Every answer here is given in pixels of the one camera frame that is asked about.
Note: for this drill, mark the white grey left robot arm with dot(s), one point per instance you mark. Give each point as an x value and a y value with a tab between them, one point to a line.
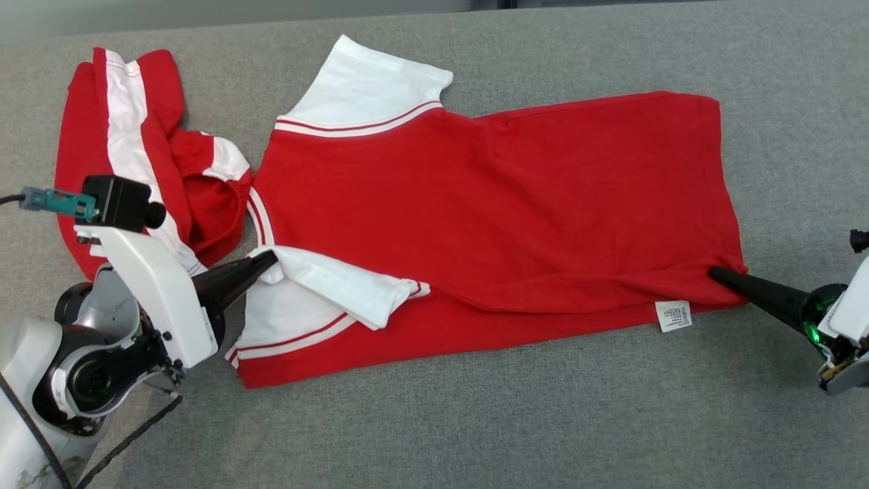
27	353

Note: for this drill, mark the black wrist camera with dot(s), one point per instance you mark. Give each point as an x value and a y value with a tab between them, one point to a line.
861	241
119	200

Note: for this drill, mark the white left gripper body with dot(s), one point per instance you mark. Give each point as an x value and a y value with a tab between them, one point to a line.
156	292

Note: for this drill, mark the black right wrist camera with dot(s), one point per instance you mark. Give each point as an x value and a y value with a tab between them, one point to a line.
861	241

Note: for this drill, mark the red shorts with white stripe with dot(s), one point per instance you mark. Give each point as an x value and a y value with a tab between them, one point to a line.
85	136

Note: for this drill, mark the teal left camera connector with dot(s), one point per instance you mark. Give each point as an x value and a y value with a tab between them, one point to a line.
58	202

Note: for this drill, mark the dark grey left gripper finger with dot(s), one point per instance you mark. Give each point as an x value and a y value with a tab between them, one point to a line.
234	282

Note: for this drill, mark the red numbered t-shirt white sleeves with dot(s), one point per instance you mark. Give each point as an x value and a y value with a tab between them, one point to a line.
489	217

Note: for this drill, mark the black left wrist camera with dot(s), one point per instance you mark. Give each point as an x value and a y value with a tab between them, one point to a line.
119	200

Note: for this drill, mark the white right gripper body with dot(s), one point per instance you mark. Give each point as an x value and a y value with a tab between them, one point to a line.
848	319

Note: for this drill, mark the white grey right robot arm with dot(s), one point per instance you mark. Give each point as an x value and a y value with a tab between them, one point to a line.
852	382

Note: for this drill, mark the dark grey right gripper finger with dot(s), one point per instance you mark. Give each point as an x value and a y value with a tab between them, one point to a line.
767	299

